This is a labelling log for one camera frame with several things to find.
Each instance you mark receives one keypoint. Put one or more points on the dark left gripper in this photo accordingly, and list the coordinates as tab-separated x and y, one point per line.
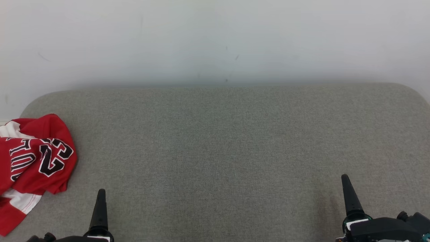
97	237

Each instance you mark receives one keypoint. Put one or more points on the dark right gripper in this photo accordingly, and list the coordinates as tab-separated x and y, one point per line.
376	230

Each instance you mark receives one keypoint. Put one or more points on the red Bulls basketball jersey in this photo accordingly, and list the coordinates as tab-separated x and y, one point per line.
43	158

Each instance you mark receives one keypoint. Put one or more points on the red shorts with white stripe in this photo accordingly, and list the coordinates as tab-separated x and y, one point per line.
13	208

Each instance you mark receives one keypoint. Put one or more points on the grey fabric sofa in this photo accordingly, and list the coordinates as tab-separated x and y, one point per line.
221	161

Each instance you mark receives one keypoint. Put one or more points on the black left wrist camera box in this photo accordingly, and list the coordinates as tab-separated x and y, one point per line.
45	238

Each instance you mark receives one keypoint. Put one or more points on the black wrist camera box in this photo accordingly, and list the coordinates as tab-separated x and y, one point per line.
45	238
420	222

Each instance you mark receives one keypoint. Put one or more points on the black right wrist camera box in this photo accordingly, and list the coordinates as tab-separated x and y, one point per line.
420	222

